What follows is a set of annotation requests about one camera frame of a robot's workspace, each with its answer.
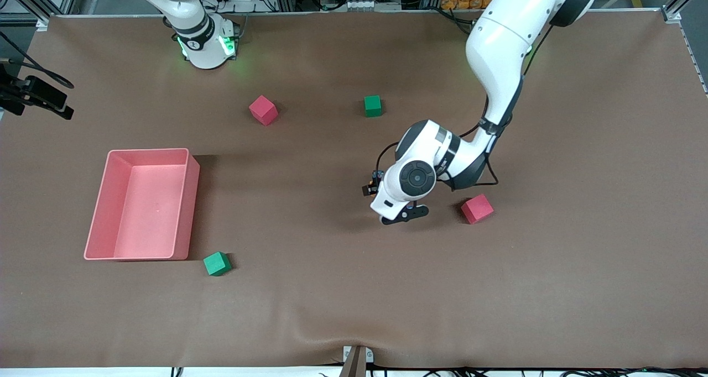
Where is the pink plastic tray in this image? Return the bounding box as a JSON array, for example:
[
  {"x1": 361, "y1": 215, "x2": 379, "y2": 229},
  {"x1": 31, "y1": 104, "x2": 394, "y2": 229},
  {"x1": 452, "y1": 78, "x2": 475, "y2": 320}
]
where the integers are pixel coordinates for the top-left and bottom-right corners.
[{"x1": 84, "y1": 148, "x2": 201, "y2": 261}]

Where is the pink cube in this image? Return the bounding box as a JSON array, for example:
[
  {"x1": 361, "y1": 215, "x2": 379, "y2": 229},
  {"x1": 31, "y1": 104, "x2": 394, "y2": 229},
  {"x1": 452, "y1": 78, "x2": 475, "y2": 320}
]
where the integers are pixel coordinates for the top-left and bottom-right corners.
[
  {"x1": 248, "y1": 95, "x2": 279, "y2": 127},
  {"x1": 461, "y1": 193, "x2": 494, "y2": 225}
]

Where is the white power strip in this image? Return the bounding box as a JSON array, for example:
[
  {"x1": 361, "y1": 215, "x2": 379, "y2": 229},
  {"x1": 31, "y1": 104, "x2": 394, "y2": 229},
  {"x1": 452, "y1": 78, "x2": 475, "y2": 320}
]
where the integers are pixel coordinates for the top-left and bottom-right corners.
[{"x1": 321, "y1": 0, "x2": 402, "y2": 11}]

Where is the brown table mat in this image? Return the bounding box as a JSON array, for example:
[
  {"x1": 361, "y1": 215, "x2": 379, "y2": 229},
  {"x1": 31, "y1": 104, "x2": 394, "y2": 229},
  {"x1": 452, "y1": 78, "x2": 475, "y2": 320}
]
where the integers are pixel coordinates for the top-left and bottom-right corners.
[{"x1": 0, "y1": 9, "x2": 708, "y2": 369}]

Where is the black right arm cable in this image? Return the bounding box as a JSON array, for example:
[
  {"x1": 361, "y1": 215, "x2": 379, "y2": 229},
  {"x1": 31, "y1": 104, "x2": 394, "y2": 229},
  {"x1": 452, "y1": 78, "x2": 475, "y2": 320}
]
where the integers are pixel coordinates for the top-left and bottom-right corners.
[{"x1": 0, "y1": 32, "x2": 75, "y2": 88}]

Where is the metal table edge bracket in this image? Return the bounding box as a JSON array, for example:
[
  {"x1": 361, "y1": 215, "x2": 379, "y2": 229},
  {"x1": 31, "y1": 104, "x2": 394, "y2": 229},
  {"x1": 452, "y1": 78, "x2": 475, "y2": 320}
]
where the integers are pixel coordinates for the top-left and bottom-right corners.
[{"x1": 342, "y1": 345, "x2": 374, "y2": 377}]

